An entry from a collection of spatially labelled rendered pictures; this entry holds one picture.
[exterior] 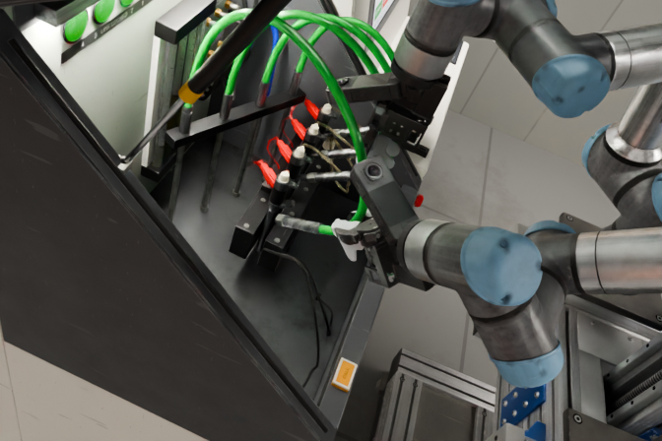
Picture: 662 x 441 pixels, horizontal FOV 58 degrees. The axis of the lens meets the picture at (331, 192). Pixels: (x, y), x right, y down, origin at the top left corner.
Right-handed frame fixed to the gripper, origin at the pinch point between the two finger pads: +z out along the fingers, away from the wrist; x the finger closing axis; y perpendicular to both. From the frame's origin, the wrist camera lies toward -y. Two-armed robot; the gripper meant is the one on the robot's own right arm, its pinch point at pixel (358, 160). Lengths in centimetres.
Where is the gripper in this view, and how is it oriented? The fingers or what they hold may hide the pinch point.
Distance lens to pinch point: 96.8
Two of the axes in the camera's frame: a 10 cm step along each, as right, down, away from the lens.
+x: 3.1, -6.1, 7.3
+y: 9.1, 4.2, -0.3
